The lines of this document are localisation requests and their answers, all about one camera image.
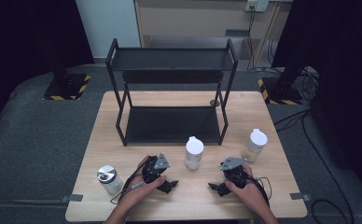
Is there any tangle of floor cables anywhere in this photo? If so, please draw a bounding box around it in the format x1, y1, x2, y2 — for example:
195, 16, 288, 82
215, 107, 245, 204
294, 65, 321, 102

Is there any white-lidded jar of yellowish powder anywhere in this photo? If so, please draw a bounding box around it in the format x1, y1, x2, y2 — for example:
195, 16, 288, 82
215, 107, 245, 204
241, 128, 269, 162

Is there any grey tape strip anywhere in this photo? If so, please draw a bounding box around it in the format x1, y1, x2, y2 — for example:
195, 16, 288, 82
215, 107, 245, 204
61, 193, 84, 203
289, 192, 312, 202

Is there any striped-edge black stand base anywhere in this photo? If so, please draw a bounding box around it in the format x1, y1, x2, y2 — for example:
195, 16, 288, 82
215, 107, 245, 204
43, 62, 91, 101
257, 55, 308, 105

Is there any white wall socket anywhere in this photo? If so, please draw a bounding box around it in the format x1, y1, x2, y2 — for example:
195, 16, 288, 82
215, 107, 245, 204
244, 0, 270, 13

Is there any hand-held gripper cable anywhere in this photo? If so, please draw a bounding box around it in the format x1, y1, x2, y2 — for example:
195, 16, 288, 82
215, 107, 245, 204
247, 176, 272, 207
110, 167, 146, 205

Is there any glass jar with silver lid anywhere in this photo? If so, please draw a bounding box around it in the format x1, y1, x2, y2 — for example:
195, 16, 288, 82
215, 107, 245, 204
96, 164, 123, 195

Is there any person's left hand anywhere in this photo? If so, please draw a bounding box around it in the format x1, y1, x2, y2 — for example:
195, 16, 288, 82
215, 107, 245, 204
118, 155, 168, 213

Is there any dark curtain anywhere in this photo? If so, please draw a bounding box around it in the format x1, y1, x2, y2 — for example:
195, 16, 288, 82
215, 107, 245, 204
0, 0, 95, 138
271, 0, 362, 195

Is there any left hand-held gripper cable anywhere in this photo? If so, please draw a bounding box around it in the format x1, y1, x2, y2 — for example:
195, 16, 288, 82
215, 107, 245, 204
110, 167, 146, 205

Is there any white-lidded jar of white powder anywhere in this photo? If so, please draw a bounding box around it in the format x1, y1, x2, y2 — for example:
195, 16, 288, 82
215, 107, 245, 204
184, 135, 205, 171

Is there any black socket cable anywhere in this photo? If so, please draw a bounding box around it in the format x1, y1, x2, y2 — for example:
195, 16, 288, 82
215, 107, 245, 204
246, 7, 258, 71

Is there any black floor cable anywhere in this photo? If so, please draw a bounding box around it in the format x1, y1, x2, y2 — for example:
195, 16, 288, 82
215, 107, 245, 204
273, 108, 355, 224

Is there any person's right hand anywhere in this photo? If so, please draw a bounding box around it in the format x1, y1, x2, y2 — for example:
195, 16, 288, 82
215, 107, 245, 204
225, 163, 271, 217

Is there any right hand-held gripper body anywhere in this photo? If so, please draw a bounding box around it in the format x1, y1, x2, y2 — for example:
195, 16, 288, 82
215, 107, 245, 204
219, 157, 248, 189

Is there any right hand-held gripper cable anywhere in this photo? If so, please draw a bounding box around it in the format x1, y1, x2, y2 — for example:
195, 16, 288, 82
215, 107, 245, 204
247, 176, 272, 207

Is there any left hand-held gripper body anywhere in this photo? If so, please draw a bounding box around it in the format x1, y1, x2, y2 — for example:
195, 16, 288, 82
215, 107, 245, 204
141, 152, 172, 185

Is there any black metal shelf rack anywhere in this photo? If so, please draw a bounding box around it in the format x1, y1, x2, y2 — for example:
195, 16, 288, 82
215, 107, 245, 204
104, 37, 239, 147

